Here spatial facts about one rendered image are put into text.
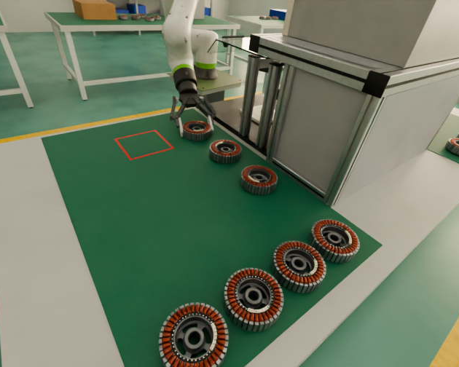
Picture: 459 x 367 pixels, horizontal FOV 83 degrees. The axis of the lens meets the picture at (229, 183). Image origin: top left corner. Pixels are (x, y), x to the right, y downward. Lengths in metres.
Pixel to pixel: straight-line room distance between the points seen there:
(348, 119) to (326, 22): 0.29
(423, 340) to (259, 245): 1.18
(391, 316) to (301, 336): 1.13
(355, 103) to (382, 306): 1.19
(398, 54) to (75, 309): 0.86
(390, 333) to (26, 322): 1.43
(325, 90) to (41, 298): 0.77
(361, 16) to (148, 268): 0.77
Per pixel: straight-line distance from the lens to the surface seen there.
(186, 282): 0.57
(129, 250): 0.63
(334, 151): 0.75
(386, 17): 0.79
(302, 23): 0.92
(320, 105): 0.75
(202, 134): 0.98
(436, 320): 1.79
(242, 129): 1.01
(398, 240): 0.82
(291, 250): 0.61
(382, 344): 1.55
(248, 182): 0.75
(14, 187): 0.91
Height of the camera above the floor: 1.24
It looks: 38 degrees down
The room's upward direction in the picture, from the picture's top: 6 degrees clockwise
